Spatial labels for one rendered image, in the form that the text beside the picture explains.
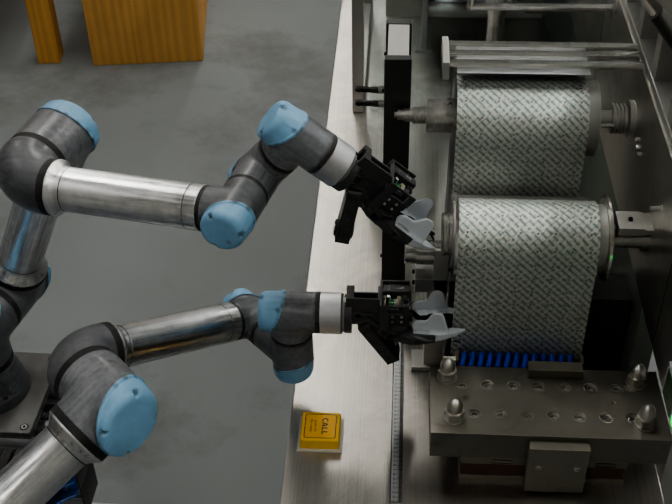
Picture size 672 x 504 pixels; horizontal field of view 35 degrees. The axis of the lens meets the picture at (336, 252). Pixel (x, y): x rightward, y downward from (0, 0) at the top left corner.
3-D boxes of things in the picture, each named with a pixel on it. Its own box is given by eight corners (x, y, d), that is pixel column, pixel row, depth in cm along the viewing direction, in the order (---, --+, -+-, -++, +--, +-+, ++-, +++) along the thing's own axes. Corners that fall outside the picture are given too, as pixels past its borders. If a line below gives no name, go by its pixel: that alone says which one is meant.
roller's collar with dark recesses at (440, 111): (425, 120, 203) (426, 91, 198) (457, 121, 202) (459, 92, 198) (425, 139, 198) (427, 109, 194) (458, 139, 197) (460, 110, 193)
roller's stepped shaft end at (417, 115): (394, 117, 201) (394, 102, 199) (425, 118, 200) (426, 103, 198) (393, 126, 198) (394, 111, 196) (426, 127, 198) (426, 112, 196)
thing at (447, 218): (442, 204, 182) (442, 242, 179) (454, 204, 182) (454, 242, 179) (440, 226, 189) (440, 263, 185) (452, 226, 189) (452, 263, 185)
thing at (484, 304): (450, 352, 194) (455, 275, 182) (580, 356, 192) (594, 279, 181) (450, 354, 193) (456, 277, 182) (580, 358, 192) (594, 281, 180)
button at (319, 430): (303, 419, 198) (302, 410, 196) (340, 421, 197) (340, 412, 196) (300, 448, 192) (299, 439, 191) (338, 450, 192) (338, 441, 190)
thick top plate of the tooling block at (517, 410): (428, 387, 194) (429, 364, 190) (650, 394, 192) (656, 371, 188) (429, 456, 181) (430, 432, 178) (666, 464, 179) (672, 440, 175)
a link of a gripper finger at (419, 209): (453, 218, 182) (413, 195, 177) (429, 239, 185) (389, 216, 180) (450, 206, 184) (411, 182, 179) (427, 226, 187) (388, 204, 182)
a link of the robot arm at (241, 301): (17, 376, 179) (243, 323, 212) (49, 412, 172) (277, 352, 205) (25, 317, 174) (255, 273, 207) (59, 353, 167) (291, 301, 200)
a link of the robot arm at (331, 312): (319, 342, 189) (323, 311, 195) (345, 343, 189) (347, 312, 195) (318, 311, 184) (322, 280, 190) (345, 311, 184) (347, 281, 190)
